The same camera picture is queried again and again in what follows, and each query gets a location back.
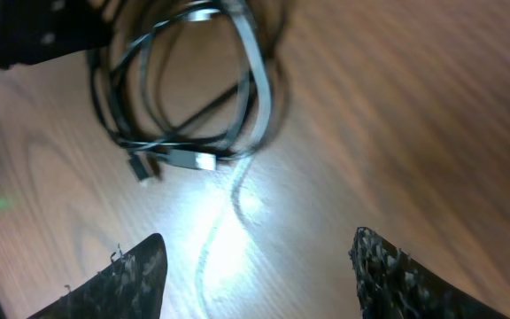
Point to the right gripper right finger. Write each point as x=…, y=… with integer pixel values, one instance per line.
x=391, y=284

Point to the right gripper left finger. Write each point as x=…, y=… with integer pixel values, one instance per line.
x=132, y=286

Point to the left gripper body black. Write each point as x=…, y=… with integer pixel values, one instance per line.
x=35, y=31

